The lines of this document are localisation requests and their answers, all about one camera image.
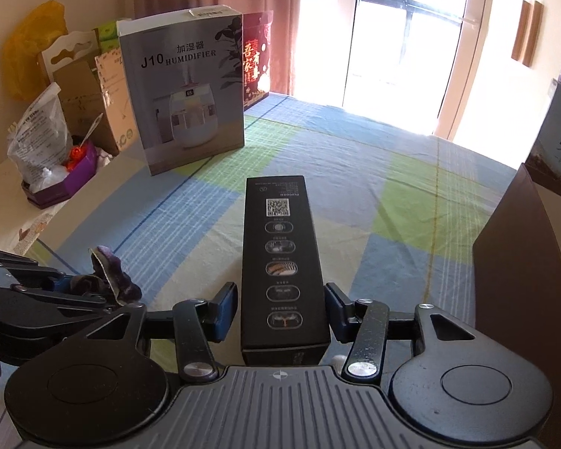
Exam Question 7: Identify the dark brown hair scrunchie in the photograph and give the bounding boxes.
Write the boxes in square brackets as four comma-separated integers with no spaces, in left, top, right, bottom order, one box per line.
[70,245,142,306]

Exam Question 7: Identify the black Flyco product box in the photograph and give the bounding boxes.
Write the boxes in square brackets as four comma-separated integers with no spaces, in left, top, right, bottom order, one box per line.
[240,175,330,366]

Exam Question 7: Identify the white floral cloth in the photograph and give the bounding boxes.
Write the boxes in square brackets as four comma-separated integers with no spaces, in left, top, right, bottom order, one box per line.
[0,153,141,265]

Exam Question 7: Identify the purple small box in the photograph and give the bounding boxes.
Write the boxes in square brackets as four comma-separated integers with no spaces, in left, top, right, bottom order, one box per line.
[21,142,98,209]

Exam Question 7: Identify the clear plastic bag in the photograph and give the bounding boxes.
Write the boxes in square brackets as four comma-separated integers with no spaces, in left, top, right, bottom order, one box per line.
[7,82,73,192]

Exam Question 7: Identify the red small toy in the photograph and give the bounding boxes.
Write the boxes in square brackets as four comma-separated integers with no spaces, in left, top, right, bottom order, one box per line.
[64,114,104,172]

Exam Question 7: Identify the large brown storage box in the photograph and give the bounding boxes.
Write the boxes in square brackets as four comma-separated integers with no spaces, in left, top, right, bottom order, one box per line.
[472,166,561,448]

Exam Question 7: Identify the checkered tablecloth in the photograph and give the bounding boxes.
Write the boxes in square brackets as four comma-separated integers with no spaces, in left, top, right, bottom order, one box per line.
[28,94,515,323]

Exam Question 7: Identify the yellow plastic bag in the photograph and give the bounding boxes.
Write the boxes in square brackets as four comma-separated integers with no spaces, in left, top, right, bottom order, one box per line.
[1,0,68,103]

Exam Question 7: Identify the brown cardboard box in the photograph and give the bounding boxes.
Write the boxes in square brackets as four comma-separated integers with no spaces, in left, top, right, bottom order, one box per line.
[38,30,138,155]

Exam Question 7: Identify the green tissue packs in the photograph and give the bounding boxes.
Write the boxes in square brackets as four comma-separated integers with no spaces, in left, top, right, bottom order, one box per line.
[94,19,119,54]

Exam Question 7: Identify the white humidifier box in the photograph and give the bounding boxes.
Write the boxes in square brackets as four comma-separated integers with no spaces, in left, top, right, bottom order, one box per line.
[117,5,245,174]

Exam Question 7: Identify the red gift bag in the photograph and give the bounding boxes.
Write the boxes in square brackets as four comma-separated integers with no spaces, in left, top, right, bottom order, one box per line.
[242,11,273,110]

